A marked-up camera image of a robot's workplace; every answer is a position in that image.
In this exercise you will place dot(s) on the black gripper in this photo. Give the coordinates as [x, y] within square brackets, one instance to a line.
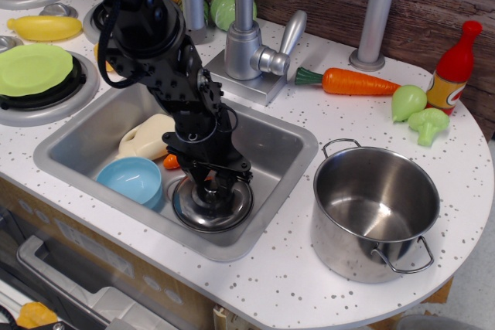
[202, 139]

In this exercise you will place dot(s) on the steel pot lid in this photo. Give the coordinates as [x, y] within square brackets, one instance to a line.
[205, 209]

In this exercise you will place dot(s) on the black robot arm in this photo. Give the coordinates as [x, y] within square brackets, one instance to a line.
[145, 41]

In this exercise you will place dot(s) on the stainless steel pot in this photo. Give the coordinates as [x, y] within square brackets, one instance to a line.
[372, 209]

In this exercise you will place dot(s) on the orange toy carrot half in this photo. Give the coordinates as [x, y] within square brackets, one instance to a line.
[170, 162]

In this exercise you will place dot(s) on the cream toy milk jug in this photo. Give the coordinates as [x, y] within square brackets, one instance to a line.
[145, 140]

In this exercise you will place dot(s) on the light blue toy bowl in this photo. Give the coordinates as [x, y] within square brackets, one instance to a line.
[136, 178]

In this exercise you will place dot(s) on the silver toy faucet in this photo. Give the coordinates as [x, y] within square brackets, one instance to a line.
[247, 67]

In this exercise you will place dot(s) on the silver toy sink basin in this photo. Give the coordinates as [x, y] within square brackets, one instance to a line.
[279, 153]

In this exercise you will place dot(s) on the yellow toy corn cob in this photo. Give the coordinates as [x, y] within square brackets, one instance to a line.
[97, 53]

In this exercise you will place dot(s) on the front left stove burner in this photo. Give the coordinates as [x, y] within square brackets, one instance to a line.
[75, 92]

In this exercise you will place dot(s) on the whole toy carrot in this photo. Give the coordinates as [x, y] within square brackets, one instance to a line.
[346, 82]

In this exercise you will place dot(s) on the green toy cabbage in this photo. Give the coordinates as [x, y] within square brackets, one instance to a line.
[222, 13]

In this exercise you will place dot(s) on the back right stove burner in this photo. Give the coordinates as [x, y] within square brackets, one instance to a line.
[94, 22]

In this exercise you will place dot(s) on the light green toy pear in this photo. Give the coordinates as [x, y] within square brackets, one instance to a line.
[407, 100]

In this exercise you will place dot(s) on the green toy plate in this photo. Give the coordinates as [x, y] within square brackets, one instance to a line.
[33, 69]

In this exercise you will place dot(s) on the green toy broccoli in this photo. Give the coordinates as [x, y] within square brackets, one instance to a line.
[428, 123]

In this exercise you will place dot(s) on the yellow toy on floor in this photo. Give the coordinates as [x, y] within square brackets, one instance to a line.
[35, 314]

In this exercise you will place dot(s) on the yellow toy banana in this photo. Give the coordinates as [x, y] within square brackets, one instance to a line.
[43, 28]

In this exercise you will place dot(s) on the silver stove knob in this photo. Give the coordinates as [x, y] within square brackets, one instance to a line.
[59, 9]

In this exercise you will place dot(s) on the red toy ketchup bottle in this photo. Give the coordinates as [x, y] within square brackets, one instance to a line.
[453, 70]

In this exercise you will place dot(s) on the toy oven door handle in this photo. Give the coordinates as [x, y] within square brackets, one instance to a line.
[75, 283]

